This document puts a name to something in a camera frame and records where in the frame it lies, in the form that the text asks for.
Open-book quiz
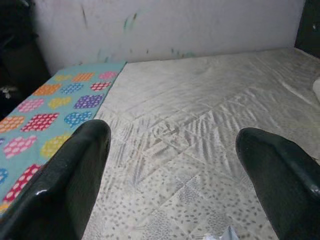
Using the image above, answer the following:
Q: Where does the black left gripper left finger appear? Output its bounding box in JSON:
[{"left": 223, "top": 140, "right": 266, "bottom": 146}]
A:
[{"left": 0, "top": 118, "right": 113, "bottom": 240}]

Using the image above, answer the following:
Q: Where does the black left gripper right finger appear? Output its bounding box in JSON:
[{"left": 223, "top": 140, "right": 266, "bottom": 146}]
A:
[{"left": 234, "top": 126, "right": 320, "bottom": 240}]

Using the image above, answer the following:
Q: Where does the silver wrapper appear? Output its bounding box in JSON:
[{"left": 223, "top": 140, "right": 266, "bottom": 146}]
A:
[{"left": 203, "top": 225, "right": 239, "bottom": 240}]

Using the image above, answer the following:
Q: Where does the white pillow with lettering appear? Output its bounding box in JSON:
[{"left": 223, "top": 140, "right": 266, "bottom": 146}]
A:
[{"left": 312, "top": 76, "right": 320, "bottom": 101}]

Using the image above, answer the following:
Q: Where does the teal blanket with coloured shapes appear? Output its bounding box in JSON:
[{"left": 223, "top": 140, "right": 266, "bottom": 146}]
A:
[{"left": 0, "top": 61, "right": 127, "bottom": 221}]

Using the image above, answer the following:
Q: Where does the white quilted mattress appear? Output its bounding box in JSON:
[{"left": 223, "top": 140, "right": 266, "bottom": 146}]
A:
[{"left": 81, "top": 46, "right": 320, "bottom": 240}]

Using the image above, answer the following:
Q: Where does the black tufted headboard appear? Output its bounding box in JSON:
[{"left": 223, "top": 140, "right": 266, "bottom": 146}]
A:
[{"left": 294, "top": 0, "right": 320, "bottom": 59}]

